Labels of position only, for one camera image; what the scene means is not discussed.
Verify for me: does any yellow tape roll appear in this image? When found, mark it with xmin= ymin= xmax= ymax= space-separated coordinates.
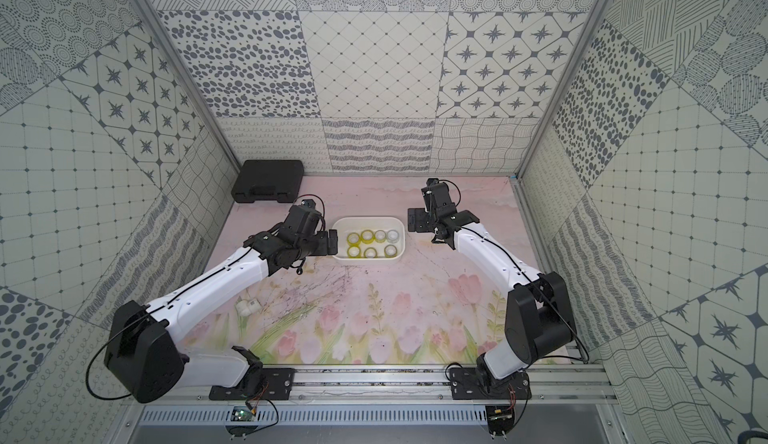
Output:
xmin=346 ymin=232 xmax=361 ymax=246
xmin=360 ymin=229 xmax=376 ymax=244
xmin=363 ymin=247 xmax=378 ymax=259
xmin=384 ymin=244 xmax=398 ymax=258
xmin=347 ymin=245 xmax=362 ymax=259

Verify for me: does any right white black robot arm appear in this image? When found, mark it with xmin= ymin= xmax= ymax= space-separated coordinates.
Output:
xmin=408 ymin=178 xmax=578 ymax=384

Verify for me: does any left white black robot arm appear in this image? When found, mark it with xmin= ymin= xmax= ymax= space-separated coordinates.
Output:
xmin=100 ymin=196 xmax=338 ymax=404

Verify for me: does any right controller board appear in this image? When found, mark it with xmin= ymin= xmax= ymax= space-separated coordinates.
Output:
xmin=485 ymin=406 xmax=516 ymax=439

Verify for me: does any left green circuit board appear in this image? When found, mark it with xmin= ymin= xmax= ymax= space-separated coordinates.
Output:
xmin=230 ymin=406 xmax=254 ymax=422

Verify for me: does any aluminium mounting rail frame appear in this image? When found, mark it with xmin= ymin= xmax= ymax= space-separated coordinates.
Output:
xmin=161 ymin=364 xmax=618 ymax=405

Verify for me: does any white plastic storage box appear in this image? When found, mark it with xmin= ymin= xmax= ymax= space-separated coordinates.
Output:
xmin=332 ymin=216 xmax=406 ymax=265

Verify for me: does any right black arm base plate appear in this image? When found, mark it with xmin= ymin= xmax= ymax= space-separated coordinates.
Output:
xmin=445 ymin=366 xmax=532 ymax=401

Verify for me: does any black plastic tool case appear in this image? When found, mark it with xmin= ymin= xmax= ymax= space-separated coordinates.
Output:
xmin=231 ymin=160 xmax=304 ymax=203

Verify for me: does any small white object on table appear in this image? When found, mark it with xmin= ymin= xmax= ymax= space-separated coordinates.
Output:
xmin=235 ymin=299 xmax=262 ymax=317

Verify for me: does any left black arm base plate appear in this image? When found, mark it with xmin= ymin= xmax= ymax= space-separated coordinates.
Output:
xmin=208 ymin=368 xmax=296 ymax=401

